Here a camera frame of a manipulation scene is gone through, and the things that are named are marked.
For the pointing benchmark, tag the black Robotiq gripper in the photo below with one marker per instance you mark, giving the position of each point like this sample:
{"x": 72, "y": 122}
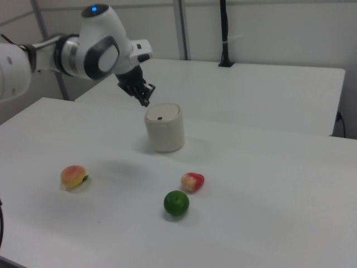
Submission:
{"x": 130, "y": 79}

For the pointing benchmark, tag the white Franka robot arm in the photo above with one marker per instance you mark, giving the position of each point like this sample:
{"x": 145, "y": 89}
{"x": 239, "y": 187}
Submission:
{"x": 97, "y": 33}

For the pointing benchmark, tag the cream round garbage bin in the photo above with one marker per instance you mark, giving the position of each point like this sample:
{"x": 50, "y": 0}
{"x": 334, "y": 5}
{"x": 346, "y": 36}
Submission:
{"x": 167, "y": 136}

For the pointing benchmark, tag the red toy strawberry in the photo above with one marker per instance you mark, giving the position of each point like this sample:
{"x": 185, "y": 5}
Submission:
{"x": 193, "y": 181}

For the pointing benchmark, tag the orange yellow toy peach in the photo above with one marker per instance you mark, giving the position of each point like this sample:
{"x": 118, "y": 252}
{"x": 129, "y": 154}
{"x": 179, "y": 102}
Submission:
{"x": 72, "y": 176}

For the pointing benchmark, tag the green toy lime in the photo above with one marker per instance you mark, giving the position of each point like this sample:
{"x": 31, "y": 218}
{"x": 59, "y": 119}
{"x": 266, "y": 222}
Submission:
{"x": 176, "y": 203}

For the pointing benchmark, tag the grey partition post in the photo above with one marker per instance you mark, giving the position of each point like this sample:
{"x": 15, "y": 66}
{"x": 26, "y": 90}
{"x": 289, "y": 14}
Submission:
{"x": 181, "y": 28}
{"x": 42, "y": 16}

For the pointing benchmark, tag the black camera stand pole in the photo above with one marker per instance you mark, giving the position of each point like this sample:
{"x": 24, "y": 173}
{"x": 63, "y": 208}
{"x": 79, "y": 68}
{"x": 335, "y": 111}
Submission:
{"x": 224, "y": 28}

